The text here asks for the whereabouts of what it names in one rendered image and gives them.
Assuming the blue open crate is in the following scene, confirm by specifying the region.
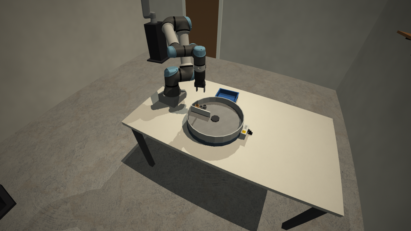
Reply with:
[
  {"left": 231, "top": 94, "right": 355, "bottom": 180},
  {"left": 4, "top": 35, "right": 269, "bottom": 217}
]
[{"left": 215, "top": 88, "right": 239, "bottom": 103}]

